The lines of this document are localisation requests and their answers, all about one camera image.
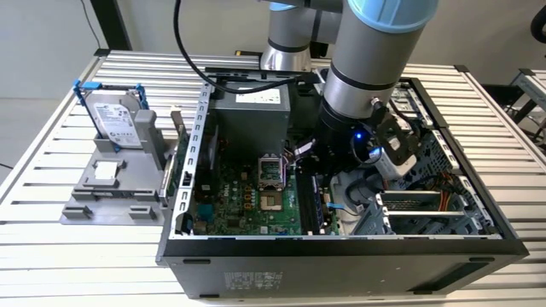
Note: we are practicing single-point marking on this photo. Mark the RAM stick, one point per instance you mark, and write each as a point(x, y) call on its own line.
point(317, 198)
point(112, 193)

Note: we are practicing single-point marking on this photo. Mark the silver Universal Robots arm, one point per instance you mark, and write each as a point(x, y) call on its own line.
point(366, 64)

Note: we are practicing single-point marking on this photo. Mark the black RAM slot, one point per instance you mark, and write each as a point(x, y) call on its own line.
point(299, 201)
point(305, 201)
point(310, 204)

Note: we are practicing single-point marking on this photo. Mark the thin metal locking lever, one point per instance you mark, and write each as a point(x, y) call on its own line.
point(283, 174)

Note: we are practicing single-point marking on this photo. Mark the grey power supply unit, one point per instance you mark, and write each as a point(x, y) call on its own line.
point(247, 128)

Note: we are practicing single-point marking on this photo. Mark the grey metal drive cage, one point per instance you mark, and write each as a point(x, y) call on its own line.
point(411, 99)

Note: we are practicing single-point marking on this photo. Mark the CPU socket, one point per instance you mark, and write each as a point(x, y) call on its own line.
point(273, 201)

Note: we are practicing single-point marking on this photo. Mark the metal disk bay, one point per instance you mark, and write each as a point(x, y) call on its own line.
point(426, 213)

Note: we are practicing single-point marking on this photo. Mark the green motherboard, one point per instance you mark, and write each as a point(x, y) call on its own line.
point(232, 208)

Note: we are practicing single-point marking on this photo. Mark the black yellow end cap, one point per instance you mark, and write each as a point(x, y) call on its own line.
point(247, 53)

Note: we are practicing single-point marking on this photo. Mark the green graphics card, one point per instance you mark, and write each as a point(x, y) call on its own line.
point(180, 150)

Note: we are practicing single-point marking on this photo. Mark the black PC case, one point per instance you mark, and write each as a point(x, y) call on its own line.
point(298, 272)

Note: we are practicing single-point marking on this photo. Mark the grey parts rack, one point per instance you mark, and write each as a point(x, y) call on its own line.
point(132, 172)

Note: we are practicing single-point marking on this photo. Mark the slatted metal side table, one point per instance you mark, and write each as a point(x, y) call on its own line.
point(533, 83)

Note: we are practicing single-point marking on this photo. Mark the hard disk in blue carrier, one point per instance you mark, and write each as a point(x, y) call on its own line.
point(112, 124)

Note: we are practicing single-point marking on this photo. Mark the silver CPU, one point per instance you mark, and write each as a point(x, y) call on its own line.
point(104, 171)

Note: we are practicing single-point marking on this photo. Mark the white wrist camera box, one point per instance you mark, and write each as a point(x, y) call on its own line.
point(397, 168)

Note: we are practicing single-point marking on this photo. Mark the black upright post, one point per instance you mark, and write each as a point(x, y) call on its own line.
point(112, 25)

